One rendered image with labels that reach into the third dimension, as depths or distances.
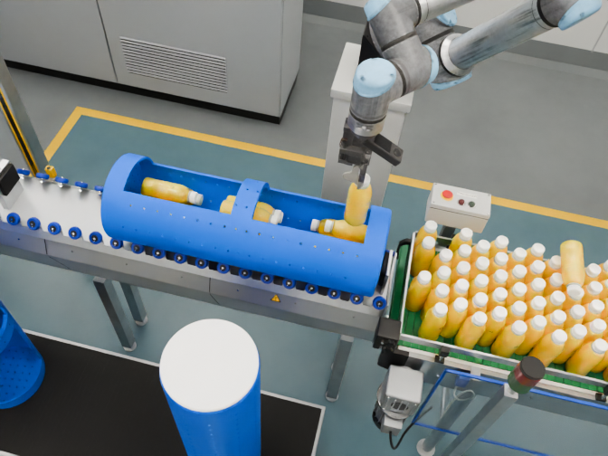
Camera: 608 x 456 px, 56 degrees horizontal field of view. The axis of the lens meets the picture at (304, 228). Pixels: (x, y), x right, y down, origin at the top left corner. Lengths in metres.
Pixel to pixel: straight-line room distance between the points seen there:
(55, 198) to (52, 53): 1.97
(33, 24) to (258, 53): 1.41
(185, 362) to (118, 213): 0.50
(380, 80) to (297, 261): 0.65
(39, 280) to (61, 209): 1.05
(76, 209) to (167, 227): 0.51
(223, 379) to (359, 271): 0.49
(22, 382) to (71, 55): 2.10
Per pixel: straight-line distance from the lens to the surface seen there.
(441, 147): 3.81
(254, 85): 3.57
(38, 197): 2.30
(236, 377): 1.68
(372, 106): 1.34
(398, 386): 1.90
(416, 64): 1.40
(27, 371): 2.82
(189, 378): 1.69
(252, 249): 1.74
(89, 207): 2.21
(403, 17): 1.42
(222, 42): 3.45
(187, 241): 1.80
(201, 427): 1.78
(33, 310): 3.15
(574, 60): 4.79
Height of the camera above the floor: 2.59
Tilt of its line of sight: 53 degrees down
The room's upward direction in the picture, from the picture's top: 6 degrees clockwise
